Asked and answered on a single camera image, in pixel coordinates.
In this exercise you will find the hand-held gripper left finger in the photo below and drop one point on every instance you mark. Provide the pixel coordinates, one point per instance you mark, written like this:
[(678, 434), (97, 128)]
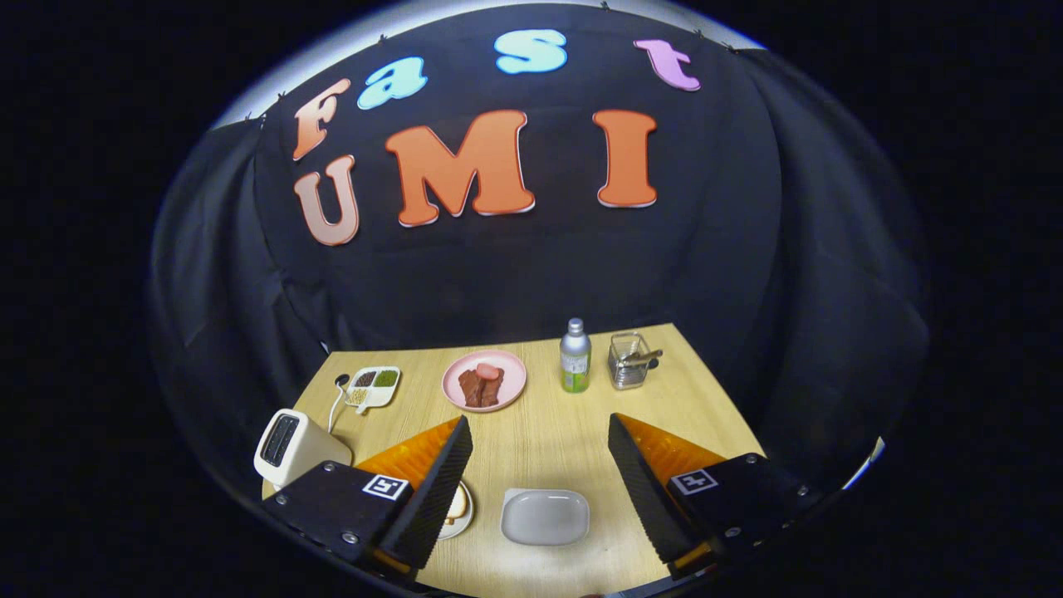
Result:
[(432, 498)]

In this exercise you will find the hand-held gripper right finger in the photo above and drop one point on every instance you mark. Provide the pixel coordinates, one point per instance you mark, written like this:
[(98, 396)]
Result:
[(648, 498)]

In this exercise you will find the toasted bread slice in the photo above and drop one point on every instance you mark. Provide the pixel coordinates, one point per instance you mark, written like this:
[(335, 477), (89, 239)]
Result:
[(457, 502)]

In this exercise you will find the round white plate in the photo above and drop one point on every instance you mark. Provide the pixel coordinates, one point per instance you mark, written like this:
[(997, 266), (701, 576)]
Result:
[(468, 519)]

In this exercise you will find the small white rectangular dish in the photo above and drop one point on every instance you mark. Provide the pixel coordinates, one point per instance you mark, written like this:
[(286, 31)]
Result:
[(544, 517)]

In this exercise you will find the white divided dish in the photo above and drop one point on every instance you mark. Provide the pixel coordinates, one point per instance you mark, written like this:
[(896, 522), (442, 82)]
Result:
[(378, 399)]

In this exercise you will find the brown meat slices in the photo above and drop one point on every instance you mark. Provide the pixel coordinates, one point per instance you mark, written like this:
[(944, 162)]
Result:
[(477, 390)]

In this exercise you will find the yellow soybeans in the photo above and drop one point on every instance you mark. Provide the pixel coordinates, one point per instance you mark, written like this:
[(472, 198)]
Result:
[(357, 396)]

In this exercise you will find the green mung beans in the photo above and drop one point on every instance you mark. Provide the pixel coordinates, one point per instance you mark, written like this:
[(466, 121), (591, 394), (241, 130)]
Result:
[(386, 378)]

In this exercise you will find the white toaster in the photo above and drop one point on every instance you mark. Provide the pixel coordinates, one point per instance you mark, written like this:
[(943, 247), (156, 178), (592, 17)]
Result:
[(303, 453)]

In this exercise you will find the pink plate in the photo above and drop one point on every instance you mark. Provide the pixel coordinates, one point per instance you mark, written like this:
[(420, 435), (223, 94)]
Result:
[(511, 386)]

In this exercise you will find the dark red beans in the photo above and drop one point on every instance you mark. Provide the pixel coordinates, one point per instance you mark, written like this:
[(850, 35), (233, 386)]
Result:
[(364, 379)]

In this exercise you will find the red sausage slice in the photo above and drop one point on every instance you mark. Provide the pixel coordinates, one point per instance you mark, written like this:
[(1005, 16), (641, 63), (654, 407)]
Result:
[(488, 371)]

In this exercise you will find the wooden utensils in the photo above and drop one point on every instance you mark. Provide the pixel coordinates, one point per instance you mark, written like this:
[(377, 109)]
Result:
[(652, 355)]

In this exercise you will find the silver bottle with green label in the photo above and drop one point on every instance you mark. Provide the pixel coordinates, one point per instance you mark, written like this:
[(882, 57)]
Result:
[(575, 365)]

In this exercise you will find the white sheet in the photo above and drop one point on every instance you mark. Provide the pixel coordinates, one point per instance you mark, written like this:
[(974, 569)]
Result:
[(868, 463)]

